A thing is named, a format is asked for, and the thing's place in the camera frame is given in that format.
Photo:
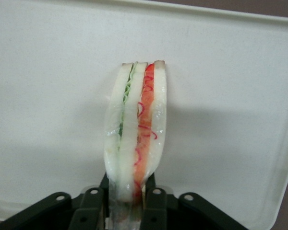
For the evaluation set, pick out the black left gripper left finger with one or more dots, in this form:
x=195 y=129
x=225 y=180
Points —
x=62 y=213

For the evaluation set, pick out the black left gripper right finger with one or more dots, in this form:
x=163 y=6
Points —
x=172 y=213

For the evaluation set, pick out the plastic-wrapped triangle sandwich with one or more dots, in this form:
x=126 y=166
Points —
x=134 y=134

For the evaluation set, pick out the white plastic tray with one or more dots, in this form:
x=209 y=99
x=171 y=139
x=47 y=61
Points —
x=50 y=95

